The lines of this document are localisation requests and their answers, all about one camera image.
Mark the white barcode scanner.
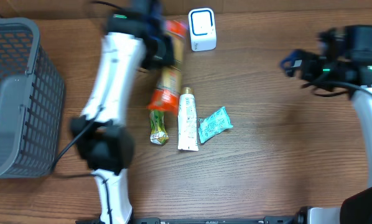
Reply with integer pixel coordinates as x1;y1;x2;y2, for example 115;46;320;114
188;7;217;52

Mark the green snack packet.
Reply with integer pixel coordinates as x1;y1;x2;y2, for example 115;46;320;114
149;110;169;145

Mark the white tube gold cap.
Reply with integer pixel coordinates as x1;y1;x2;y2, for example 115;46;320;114
178;87;198;152

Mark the grey plastic shopping basket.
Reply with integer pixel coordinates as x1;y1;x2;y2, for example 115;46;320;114
0;17;66;179

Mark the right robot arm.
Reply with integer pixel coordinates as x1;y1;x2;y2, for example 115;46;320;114
280;25;372;223

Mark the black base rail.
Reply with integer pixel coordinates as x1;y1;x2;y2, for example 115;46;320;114
129;216;294;224

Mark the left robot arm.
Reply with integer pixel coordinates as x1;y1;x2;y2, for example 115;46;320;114
70;0;175;224

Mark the orange spaghetti package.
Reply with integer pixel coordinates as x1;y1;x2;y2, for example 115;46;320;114
147;20;188;116

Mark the teal snack packet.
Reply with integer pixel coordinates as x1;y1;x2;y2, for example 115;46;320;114
198;106;233;144

